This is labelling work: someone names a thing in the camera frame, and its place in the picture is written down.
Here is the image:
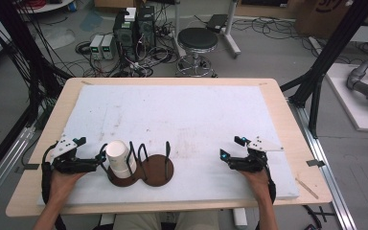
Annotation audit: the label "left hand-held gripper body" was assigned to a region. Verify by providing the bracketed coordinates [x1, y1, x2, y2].
[49, 133, 101, 175]

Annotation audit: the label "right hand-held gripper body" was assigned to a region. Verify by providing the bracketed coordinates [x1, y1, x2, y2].
[228, 135, 284, 173]

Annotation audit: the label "floral white paper cup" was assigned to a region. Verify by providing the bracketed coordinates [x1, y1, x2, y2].
[112, 169, 138, 179]
[105, 140, 137, 173]

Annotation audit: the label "brown wire cup rack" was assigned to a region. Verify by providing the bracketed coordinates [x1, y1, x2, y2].
[99, 140, 175, 189]

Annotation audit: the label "person's left hand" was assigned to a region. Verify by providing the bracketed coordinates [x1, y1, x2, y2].
[48, 169, 87, 201]

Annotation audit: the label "person's right hand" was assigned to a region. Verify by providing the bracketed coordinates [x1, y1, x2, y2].
[239, 168, 272, 202]

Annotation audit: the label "black tape piece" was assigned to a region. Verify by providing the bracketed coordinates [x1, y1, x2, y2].
[14, 163, 41, 173]
[306, 158, 327, 168]

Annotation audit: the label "white foam mat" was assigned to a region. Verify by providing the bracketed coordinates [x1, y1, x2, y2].
[37, 83, 301, 206]

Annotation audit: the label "thin wooden stick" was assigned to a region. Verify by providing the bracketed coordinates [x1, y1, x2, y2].
[294, 177, 320, 200]

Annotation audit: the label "person's legs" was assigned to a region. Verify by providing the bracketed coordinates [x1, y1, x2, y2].
[112, 210, 220, 230]

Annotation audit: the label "white power strip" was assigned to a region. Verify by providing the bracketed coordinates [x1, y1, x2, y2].
[88, 34, 105, 61]

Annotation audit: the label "grey power supply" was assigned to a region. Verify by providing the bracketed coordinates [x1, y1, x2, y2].
[101, 34, 118, 61]

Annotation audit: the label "white desk leg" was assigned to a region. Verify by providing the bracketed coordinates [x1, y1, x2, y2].
[223, 0, 242, 59]

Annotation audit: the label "black round stool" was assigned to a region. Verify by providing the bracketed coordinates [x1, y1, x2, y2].
[175, 27, 220, 79]

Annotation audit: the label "black computer tower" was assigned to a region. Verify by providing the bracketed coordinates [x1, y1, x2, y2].
[136, 5, 157, 50]
[112, 9, 139, 62]

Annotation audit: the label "white floor board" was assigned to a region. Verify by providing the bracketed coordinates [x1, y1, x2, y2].
[325, 62, 368, 133]

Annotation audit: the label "black flat device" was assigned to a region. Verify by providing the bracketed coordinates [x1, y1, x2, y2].
[205, 13, 230, 34]

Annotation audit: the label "white small box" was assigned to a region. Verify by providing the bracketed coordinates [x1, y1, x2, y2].
[124, 6, 138, 23]

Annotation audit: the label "cardboard box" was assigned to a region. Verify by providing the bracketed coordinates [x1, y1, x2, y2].
[294, 0, 355, 40]

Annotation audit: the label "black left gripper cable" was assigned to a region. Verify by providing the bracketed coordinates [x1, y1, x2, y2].
[40, 142, 60, 206]

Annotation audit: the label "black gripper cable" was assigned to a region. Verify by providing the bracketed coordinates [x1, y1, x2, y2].
[40, 142, 60, 206]
[264, 158, 278, 206]

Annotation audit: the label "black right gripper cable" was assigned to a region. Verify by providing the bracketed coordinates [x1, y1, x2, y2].
[264, 158, 278, 206]

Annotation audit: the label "aluminium rail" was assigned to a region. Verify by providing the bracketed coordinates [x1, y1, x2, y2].
[0, 125, 36, 213]
[287, 98, 357, 230]

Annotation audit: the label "black frame post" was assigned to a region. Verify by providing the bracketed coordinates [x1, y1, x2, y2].
[280, 0, 368, 139]
[0, 0, 63, 188]

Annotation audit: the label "tangle of floor cables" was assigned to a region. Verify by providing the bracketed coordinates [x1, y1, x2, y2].
[74, 37, 180, 79]

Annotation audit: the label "black floor cables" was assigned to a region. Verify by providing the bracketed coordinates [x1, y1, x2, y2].
[232, 14, 318, 59]

